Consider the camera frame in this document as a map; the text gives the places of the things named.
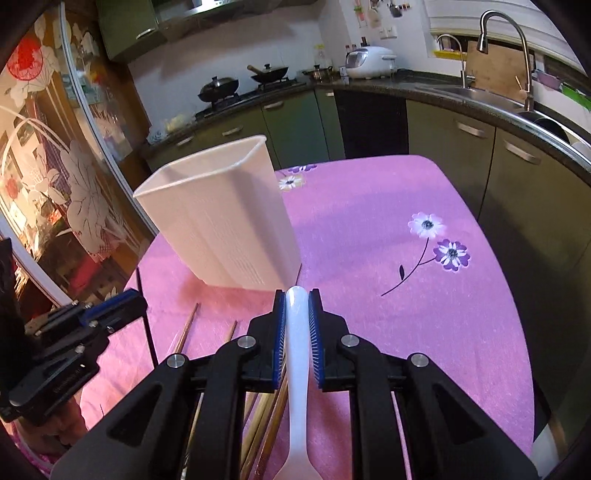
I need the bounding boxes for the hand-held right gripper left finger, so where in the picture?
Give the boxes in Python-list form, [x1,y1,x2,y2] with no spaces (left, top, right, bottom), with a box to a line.
[50,288,289,480]

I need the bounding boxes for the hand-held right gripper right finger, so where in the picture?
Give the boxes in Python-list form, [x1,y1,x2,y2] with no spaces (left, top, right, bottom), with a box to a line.
[307,288,541,480]

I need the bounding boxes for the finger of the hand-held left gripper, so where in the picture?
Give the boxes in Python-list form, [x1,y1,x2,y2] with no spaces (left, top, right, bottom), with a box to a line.
[7,289,149,417]

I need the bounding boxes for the white plastic spoon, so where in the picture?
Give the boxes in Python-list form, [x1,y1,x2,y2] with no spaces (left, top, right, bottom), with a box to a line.
[274,285,320,480]

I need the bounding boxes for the white plastic utensil holder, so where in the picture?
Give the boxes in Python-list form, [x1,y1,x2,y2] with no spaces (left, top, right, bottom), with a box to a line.
[133,135,302,292]

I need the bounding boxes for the pink floral tablecloth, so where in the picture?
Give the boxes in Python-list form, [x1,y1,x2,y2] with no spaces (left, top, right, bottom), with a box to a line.
[78,154,548,480]

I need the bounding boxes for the lotus print glass door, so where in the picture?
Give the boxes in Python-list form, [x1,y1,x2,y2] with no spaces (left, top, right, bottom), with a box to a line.
[0,9,158,319]

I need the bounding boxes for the black built-in appliance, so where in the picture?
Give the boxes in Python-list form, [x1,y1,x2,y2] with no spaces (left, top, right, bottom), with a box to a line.
[333,88,410,160]

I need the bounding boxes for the gas stove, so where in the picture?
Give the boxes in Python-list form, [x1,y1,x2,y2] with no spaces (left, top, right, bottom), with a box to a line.
[195,78,308,120]

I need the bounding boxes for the green base cabinets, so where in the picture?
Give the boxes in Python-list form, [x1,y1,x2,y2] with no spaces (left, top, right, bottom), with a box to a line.
[143,85,591,416]

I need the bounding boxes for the black wok with lid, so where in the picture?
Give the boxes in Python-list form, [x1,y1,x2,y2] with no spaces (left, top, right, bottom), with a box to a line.
[198,76,241,103]

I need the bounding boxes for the dark kitchen countertop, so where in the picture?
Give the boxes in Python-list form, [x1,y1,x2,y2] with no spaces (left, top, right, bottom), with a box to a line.
[141,69,591,183]

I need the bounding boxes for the white rice cooker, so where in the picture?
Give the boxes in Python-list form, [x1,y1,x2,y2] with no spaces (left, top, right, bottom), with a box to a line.
[345,46,398,80]

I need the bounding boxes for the cooking oil bottle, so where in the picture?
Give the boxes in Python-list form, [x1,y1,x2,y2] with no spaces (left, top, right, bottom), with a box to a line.
[311,43,333,70]

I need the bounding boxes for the steel sink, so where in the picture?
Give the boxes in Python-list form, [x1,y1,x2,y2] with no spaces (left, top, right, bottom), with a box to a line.
[416,83,527,112]

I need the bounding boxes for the small steel faucet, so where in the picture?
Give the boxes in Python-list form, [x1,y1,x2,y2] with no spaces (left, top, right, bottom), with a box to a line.
[436,33,469,89]

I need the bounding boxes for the black pot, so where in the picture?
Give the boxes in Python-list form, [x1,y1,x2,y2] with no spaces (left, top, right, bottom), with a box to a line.
[519,112,573,144]

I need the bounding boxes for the steel range hood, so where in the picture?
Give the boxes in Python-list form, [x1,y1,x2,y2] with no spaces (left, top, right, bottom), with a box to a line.
[152,0,245,20]

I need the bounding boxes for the wooden cutting board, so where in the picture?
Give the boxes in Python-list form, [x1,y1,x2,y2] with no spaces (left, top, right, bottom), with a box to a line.
[465,41,536,102]

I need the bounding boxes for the purple plastic basin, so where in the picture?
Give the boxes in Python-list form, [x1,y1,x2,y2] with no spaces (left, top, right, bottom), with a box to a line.
[536,69,565,91]

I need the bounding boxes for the tall steel faucet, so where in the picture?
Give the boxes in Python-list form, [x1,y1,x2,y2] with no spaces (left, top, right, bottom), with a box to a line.
[475,10,537,114]

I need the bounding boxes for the black wok with wooden handle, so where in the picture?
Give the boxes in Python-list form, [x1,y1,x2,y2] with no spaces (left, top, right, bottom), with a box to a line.
[247,64,290,85]

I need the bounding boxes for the green wall cabinet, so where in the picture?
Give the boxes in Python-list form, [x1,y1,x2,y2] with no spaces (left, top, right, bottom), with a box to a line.
[95,0,169,63]

